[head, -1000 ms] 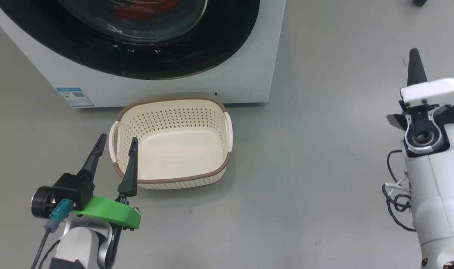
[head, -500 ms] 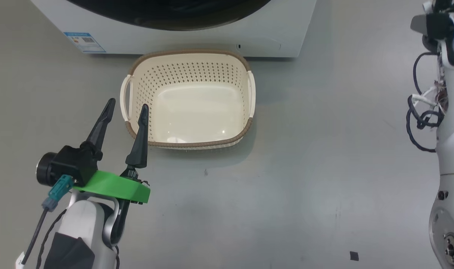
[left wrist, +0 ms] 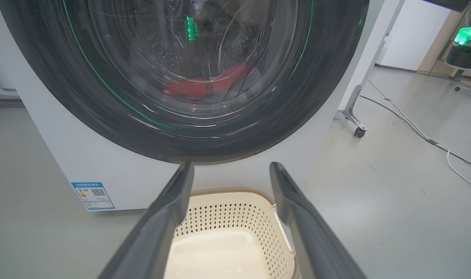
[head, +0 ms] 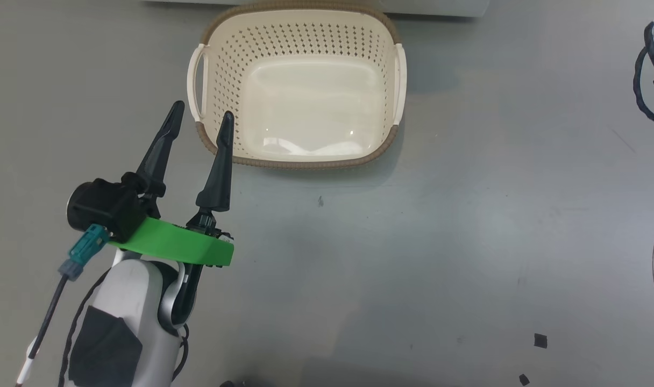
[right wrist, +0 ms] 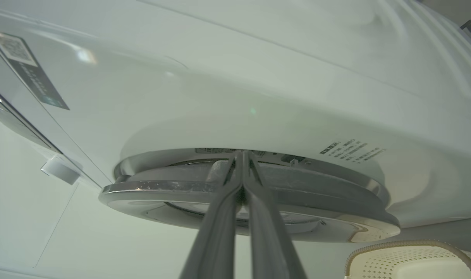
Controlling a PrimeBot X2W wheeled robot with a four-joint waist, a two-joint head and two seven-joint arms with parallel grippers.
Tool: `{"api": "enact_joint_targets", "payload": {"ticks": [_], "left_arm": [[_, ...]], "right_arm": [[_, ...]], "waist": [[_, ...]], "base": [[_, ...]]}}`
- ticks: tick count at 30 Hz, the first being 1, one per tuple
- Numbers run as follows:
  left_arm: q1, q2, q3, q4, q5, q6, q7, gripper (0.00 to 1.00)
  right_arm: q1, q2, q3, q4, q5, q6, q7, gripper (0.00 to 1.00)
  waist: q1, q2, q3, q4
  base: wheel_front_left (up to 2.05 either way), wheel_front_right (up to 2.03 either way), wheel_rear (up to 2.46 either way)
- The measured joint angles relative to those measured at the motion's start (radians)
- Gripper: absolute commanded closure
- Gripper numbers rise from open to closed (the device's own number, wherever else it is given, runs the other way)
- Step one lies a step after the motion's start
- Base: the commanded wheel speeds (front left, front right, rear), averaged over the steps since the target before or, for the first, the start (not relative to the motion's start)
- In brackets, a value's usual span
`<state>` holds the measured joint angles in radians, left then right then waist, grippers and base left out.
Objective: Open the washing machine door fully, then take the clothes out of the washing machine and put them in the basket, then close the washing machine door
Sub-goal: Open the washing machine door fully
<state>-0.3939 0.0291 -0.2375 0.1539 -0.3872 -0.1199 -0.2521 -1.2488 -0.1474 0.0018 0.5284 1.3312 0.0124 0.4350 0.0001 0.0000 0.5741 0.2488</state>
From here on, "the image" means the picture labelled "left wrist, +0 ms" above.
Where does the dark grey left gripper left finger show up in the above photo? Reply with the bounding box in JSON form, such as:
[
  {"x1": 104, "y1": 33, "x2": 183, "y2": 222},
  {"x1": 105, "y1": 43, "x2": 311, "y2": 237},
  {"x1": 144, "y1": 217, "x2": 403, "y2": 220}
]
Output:
[{"x1": 98, "y1": 162, "x2": 195, "y2": 279}]

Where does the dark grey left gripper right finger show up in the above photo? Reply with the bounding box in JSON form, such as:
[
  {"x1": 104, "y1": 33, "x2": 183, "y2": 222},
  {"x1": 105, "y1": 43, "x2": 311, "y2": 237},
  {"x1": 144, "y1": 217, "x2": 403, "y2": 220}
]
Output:
[{"x1": 269, "y1": 162, "x2": 368, "y2": 279}]

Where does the red white garment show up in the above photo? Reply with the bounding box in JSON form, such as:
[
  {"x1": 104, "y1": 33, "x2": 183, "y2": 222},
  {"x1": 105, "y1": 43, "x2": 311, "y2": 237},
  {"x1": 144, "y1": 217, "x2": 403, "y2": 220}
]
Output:
[{"x1": 164, "y1": 64, "x2": 253, "y2": 100}]

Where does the round black glass washer door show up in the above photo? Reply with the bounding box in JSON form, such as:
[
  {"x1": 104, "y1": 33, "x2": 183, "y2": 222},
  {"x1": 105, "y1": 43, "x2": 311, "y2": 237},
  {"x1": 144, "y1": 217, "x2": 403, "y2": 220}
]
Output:
[{"x1": 0, "y1": 0, "x2": 371, "y2": 165}]

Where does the cream perforated laundry basket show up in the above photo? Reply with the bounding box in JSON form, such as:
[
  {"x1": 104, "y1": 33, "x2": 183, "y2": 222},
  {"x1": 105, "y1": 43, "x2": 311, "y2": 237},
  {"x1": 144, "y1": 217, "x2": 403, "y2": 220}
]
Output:
[{"x1": 164, "y1": 188, "x2": 298, "y2": 279}]

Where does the white washing machine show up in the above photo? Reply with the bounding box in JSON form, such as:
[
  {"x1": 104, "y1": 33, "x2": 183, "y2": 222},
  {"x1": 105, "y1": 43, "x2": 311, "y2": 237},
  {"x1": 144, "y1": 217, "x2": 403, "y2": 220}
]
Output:
[{"x1": 0, "y1": 0, "x2": 387, "y2": 212}]

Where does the beige wooden door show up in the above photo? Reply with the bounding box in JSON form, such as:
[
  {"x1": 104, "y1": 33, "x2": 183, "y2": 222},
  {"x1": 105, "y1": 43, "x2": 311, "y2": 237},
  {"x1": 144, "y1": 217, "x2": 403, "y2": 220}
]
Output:
[{"x1": 417, "y1": 8, "x2": 471, "y2": 80}]

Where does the blue energy label sticker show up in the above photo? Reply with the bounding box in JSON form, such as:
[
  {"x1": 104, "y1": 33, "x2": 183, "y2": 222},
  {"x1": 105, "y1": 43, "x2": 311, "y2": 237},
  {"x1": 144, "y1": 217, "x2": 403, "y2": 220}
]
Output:
[{"x1": 71, "y1": 182, "x2": 115, "y2": 211}]

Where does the background robot with green light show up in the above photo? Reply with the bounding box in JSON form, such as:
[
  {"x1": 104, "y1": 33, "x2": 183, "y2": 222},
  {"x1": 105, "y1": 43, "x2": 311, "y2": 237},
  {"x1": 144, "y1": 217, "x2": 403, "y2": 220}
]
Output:
[{"x1": 445, "y1": 0, "x2": 471, "y2": 103}]

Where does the black floor cable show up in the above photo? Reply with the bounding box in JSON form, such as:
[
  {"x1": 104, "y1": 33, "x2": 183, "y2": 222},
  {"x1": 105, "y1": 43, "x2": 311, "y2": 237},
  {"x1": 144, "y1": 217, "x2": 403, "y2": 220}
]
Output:
[{"x1": 359, "y1": 95, "x2": 471, "y2": 175}]

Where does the white floor cable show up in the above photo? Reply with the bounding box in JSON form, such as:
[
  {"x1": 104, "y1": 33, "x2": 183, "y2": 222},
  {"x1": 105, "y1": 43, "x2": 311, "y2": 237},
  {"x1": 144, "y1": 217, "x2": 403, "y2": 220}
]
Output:
[{"x1": 367, "y1": 79, "x2": 471, "y2": 191}]

